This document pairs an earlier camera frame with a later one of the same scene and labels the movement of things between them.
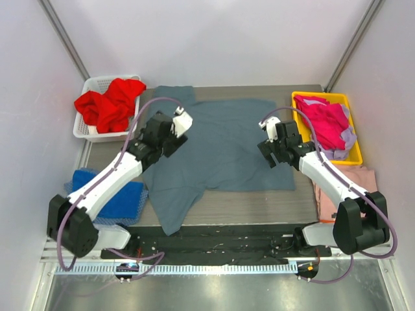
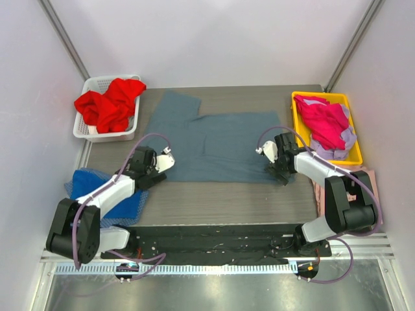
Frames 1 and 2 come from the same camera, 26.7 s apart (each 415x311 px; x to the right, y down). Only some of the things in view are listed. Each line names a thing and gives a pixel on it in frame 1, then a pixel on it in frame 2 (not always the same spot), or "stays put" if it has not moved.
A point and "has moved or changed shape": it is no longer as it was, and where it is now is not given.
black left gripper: (175, 142) → (153, 177)
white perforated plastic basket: (90, 133) stays put
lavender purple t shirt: (349, 138) stays put
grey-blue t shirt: (233, 146) has moved or changed shape
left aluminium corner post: (53, 19) stays put
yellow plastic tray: (355, 157) stays put
